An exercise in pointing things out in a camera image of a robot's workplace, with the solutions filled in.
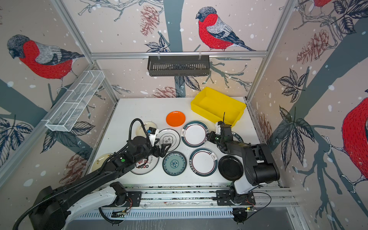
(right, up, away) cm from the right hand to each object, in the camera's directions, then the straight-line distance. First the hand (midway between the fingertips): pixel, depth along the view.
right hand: (207, 133), depth 95 cm
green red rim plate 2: (-4, -16, -9) cm, 19 cm away
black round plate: (+12, -19, -11) cm, 25 cm away
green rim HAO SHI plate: (+22, -3, 0) cm, 22 cm away
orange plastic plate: (-23, +9, +13) cm, 28 cm away
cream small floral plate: (-49, 0, +8) cm, 49 cm away
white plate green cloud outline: (-26, -3, +3) cm, 27 cm away
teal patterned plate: (-22, -17, -9) cm, 29 cm away
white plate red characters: (-38, -18, -11) cm, 44 cm away
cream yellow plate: (-68, -16, -8) cm, 70 cm away
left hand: (-25, -1, -17) cm, 30 cm away
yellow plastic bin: (+12, +18, +23) cm, 31 cm away
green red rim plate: (-9, -1, +3) cm, 10 cm away
